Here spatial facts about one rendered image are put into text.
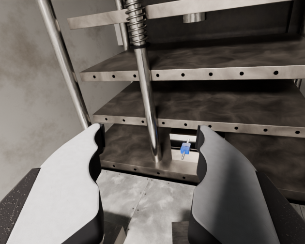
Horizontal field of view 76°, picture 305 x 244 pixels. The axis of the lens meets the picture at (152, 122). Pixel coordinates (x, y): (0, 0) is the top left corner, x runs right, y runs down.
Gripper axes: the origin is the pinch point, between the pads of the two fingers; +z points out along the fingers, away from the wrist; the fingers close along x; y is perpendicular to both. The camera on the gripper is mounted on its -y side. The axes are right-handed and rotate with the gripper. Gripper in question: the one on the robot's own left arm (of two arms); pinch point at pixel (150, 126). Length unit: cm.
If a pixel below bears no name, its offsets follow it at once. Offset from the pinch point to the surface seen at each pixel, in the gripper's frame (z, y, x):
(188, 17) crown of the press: 98, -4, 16
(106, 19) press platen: 86, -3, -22
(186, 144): 72, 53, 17
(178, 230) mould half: 26, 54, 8
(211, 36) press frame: 147, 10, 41
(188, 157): 71, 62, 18
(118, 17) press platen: 84, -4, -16
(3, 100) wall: 138, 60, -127
